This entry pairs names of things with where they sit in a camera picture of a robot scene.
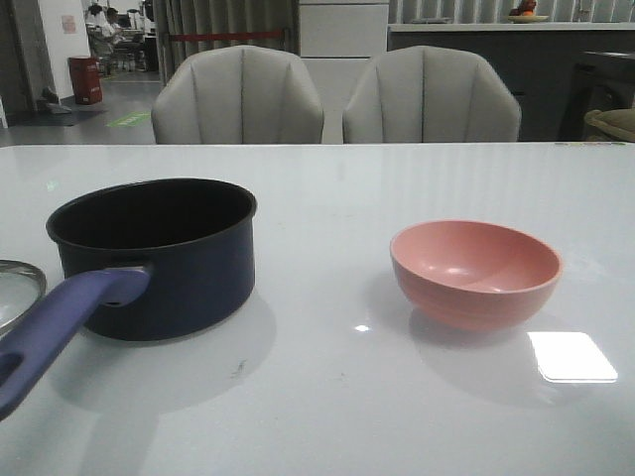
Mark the pink plastic bowl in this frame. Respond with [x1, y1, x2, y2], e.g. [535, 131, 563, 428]
[390, 219, 564, 331]

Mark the glass lid with blue knob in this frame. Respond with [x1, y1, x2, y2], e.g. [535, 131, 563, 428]
[1, 260, 48, 335]

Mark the grey upholstered chair left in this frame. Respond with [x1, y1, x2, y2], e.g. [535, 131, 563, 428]
[151, 46, 324, 145]

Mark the grey upholstered chair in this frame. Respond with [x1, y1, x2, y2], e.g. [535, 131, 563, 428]
[151, 46, 324, 145]
[342, 46, 522, 144]

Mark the dark blue saucepan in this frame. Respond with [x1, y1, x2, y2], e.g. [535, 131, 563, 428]
[1, 178, 257, 416]

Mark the grey upholstered chair right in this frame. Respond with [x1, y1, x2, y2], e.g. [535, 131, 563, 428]
[342, 46, 522, 144]

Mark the white drawer cabinet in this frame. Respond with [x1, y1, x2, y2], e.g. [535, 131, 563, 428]
[299, 1, 390, 144]

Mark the red barrier belt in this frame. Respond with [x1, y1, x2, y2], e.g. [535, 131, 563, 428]
[168, 29, 286, 42]

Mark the dark floor mat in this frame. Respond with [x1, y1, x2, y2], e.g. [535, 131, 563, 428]
[33, 110, 104, 127]

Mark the red trash bin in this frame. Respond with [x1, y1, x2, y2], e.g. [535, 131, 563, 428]
[68, 57, 102, 105]

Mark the seated person in background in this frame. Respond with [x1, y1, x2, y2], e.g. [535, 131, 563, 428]
[85, 3, 143, 74]

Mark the dark counter with white top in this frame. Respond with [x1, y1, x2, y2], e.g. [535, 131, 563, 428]
[388, 22, 634, 142]

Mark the fruit plate on counter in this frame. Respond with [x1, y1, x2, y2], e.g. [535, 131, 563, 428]
[507, 0, 550, 24]

